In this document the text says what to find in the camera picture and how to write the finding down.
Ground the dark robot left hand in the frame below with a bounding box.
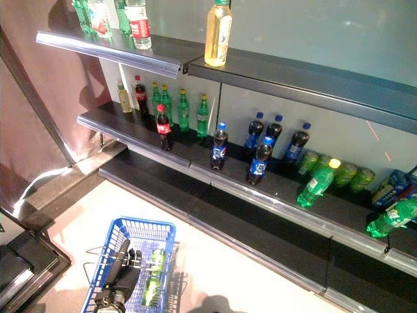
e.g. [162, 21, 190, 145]
[104, 239, 143, 296]

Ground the blue plastic shopping basket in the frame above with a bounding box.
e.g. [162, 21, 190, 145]
[79, 217, 189, 313]

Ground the Pepsi cola bottle blue cap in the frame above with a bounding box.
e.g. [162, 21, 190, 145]
[210, 122, 229, 170]
[262, 114, 283, 147]
[246, 143, 273, 186]
[283, 122, 312, 162]
[243, 112, 265, 160]

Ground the black framed floor stand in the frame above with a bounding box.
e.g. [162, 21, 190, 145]
[0, 208, 72, 310]

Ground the black base shelf board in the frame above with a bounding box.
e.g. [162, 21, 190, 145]
[324, 241, 417, 313]
[187, 185, 330, 296]
[99, 159, 193, 219]

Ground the black glossy floor plinth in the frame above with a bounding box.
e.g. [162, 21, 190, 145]
[12, 140, 130, 232]

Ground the dark metal shelf board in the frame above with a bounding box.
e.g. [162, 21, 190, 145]
[384, 221, 417, 278]
[188, 140, 392, 261]
[77, 100, 193, 168]
[188, 48, 417, 135]
[35, 28, 205, 79]

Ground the Coca-Cola bottle red cap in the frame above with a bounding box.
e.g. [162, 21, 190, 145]
[156, 104, 173, 151]
[133, 75, 150, 118]

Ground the small yellow tea bottle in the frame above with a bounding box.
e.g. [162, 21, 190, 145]
[117, 80, 134, 114]

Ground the clear water bottle red label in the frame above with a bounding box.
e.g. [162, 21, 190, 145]
[87, 0, 113, 38]
[123, 0, 152, 50]

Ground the green plastic soda bottle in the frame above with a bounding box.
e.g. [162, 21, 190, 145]
[113, 0, 132, 36]
[72, 0, 96, 36]

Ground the large yellow tea bottle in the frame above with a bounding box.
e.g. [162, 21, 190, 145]
[204, 0, 233, 68]

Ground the dark metal partition post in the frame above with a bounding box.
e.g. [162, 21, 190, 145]
[0, 25, 74, 166]

